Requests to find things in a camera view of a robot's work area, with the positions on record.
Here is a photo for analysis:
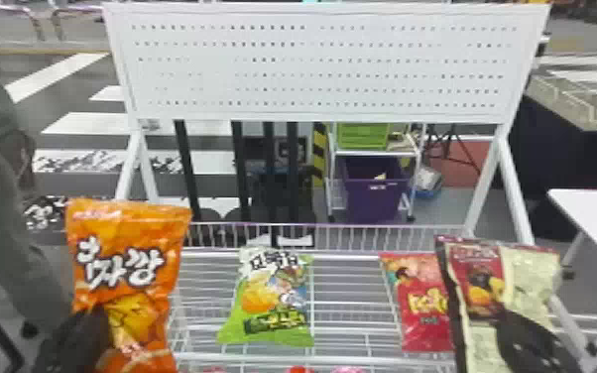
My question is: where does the red snack packet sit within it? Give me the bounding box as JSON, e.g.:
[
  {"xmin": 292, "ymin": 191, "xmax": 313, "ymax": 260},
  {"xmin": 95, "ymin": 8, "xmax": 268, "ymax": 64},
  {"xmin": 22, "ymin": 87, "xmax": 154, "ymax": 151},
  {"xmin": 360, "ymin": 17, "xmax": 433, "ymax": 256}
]
[{"xmin": 380, "ymin": 252, "xmax": 455, "ymax": 354}]

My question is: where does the beige snack packet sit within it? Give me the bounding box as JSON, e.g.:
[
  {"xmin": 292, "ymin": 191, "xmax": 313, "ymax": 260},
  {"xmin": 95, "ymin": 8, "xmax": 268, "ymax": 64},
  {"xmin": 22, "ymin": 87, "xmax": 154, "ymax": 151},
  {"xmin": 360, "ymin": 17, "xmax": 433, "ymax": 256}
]
[{"xmin": 433, "ymin": 234, "xmax": 563, "ymax": 373}]

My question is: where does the yellow black striped post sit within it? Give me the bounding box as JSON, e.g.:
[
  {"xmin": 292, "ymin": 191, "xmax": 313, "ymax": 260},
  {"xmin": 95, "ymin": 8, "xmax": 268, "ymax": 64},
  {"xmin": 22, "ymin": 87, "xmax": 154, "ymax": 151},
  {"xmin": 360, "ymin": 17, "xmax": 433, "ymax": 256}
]
[{"xmin": 311, "ymin": 122, "xmax": 328, "ymax": 187}]

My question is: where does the white shelf trolley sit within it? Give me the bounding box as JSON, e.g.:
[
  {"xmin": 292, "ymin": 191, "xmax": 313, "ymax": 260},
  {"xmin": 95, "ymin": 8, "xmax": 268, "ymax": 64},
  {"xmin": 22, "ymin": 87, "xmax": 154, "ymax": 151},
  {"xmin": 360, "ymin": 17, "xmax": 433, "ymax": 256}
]
[{"xmin": 325, "ymin": 122, "xmax": 426, "ymax": 223}]

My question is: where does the white wire rack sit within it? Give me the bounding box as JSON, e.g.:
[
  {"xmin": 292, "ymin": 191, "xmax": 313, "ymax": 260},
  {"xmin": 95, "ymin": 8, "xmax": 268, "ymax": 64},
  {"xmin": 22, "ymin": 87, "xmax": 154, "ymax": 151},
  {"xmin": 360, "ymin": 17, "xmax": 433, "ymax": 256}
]
[{"xmin": 102, "ymin": 1, "xmax": 597, "ymax": 373}]

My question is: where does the green basket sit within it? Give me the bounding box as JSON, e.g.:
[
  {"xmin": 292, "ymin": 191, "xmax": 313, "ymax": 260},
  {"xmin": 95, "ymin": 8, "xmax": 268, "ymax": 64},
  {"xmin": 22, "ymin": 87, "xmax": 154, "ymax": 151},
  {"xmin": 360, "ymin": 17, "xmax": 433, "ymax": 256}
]
[{"xmin": 335, "ymin": 123, "xmax": 393, "ymax": 153}]

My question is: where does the green snack packet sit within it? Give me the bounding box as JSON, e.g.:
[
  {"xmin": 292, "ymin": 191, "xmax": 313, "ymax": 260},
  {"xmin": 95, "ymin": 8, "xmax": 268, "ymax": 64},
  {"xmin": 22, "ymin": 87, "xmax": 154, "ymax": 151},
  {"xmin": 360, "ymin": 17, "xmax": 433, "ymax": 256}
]
[{"xmin": 216, "ymin": 246, "xmax": 315, "ymax": 348}]

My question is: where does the orange snack packet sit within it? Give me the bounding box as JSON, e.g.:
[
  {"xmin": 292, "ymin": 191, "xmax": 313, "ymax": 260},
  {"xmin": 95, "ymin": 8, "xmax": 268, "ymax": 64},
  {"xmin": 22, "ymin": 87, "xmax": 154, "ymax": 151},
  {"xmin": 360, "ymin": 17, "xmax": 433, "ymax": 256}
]
[{"xmin": 64, "ymin": 197, "xmax": 193, "ymax": 373}]

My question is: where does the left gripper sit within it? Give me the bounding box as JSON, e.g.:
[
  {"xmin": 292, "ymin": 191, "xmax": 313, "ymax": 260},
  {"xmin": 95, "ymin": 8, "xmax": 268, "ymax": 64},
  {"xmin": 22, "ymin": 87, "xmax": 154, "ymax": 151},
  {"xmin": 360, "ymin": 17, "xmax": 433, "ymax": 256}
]
[{"xmin": 57, "ymin": 305, "xmax": 114, "ymax": 373}]

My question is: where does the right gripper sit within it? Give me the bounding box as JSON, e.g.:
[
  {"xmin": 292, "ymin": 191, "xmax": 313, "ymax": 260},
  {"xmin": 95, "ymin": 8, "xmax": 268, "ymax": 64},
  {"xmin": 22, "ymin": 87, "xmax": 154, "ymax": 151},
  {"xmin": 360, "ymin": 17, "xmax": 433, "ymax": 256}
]
[{"xmin": 488, "ymin": 311, "xmax": 537, "ymax": 342}]

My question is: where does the purple crate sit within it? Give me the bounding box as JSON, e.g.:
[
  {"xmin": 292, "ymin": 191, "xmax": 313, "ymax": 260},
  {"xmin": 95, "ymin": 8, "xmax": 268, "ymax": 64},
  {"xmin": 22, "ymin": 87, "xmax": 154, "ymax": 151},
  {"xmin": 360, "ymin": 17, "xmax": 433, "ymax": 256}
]
[{"xmin": 340, "ymin": 155, "xmax": 411, "ymax": 224}]

